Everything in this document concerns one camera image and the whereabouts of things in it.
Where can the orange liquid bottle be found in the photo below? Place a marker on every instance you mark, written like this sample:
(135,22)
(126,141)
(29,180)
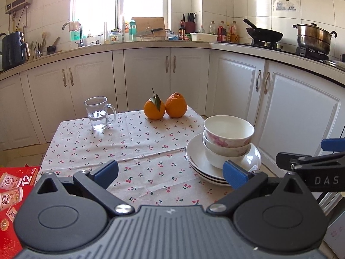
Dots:
(234,31)

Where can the orange with green leaf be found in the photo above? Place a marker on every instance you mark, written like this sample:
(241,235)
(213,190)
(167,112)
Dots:
(152,110)

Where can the black wok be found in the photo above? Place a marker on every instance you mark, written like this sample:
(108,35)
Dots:
(265,34)

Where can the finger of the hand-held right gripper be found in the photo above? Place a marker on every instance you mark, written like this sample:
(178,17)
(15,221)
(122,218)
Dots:
(334,144)
(285,159)

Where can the white fruit print plate with speck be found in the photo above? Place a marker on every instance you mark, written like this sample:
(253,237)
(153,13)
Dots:
(196,151)

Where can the white kitchen cabinets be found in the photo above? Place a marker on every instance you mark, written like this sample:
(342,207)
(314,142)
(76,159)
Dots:
(145,72)

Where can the red label bottle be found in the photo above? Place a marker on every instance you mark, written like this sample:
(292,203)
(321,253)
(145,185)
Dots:
(221,32)

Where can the dark soy sauce bottle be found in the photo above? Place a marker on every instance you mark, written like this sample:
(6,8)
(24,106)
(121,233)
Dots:
(182,33)

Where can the glass jar with lid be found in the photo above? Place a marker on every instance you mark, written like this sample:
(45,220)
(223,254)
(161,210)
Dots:
(115,37)

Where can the clear oil bottle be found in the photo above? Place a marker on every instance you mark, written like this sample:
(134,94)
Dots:
(212,28)

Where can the glass mug with water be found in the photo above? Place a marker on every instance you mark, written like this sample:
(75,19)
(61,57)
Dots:
(97,113)

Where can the stainless steel pot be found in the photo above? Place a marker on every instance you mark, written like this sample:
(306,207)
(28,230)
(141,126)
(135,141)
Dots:
(314,39)

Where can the wall sticker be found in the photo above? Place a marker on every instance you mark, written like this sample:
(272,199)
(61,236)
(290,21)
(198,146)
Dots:
(287,6)

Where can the black gas stove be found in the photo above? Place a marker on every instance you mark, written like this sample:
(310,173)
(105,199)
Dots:
(302,51)

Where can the bumpy orange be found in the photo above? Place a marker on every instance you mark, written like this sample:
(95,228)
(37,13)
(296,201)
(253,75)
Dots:
(176,106)

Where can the small clear glass bottle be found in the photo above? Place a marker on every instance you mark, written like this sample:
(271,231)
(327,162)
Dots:
(202,29)

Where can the dark mortar with pestle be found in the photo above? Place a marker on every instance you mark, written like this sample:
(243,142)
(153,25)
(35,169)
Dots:
(51,49)

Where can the teal water bottle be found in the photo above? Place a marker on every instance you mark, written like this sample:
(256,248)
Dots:
(132,31)

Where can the cherry print tablecloth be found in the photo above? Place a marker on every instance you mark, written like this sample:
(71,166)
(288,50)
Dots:
(121,145)

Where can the utensil holder with utensils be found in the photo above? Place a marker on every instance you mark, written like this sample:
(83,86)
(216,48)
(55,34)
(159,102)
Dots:
(37,51)

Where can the pink floral white bowl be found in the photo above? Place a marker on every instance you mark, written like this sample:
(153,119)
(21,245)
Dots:
(229,129)

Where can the green dish soap bottle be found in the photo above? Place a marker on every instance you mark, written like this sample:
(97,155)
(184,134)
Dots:
(75,35)

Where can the red printed carton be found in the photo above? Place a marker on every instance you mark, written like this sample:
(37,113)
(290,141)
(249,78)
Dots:
(27,171)

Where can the wooden cutting board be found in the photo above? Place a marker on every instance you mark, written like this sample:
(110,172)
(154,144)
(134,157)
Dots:
(148,23)

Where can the white ceramic bowl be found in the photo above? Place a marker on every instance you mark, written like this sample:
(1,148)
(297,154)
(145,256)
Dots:
(229,151)
(215,159)

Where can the metal sink faucet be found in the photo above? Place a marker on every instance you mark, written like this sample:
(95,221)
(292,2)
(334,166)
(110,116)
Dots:
(80,36)

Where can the red knife block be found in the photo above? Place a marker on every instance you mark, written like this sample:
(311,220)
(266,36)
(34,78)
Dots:
(190,26)

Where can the black air fryer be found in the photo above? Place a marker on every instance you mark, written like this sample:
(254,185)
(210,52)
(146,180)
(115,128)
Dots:
(13,51)

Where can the white appliance with pink flowers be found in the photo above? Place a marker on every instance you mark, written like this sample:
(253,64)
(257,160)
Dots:
(335,237)

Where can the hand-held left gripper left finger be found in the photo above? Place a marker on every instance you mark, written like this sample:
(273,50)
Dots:
(106,171)

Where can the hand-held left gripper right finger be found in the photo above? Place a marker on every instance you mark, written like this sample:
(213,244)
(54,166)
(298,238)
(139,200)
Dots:
(234,175)

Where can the white plastic tray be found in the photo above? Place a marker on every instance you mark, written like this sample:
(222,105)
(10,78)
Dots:
(203,37)

